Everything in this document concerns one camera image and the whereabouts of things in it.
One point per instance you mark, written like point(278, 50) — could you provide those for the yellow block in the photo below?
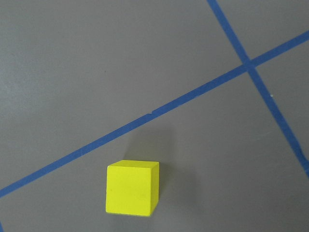
point(132, 187)

